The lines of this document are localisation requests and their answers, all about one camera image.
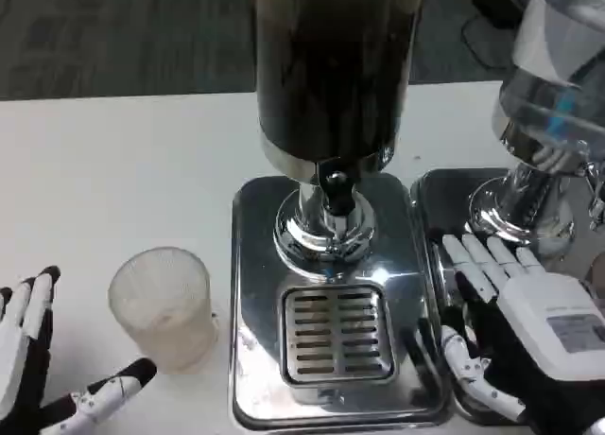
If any black dispenser tap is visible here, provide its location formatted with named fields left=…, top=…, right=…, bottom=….
left=315, top=156, right=361, bottom=266

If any chrome dispenser tap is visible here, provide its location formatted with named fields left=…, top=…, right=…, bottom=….
left=583, top=163, right=605, bottom=233

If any clear drink dispenser tank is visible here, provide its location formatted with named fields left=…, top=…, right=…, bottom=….
left=465, top=0, right=605, bottom=259

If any dark drink dispenser tank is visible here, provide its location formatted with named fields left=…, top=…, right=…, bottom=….
left=250, top=0, right=425, bottom=285

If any clear ribbed glass cup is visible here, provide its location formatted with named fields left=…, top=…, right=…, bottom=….
left=107, top=247, right=221, bottom=374

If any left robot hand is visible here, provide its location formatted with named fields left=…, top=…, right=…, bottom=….
left=0, top=264, right=158, bottom=435

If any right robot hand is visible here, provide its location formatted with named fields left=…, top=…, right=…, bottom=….
left=441, top=233, right=605, bottom=435

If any steel slotted drip grid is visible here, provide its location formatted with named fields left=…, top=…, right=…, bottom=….
left=280, top=283, right=397, bottom=387

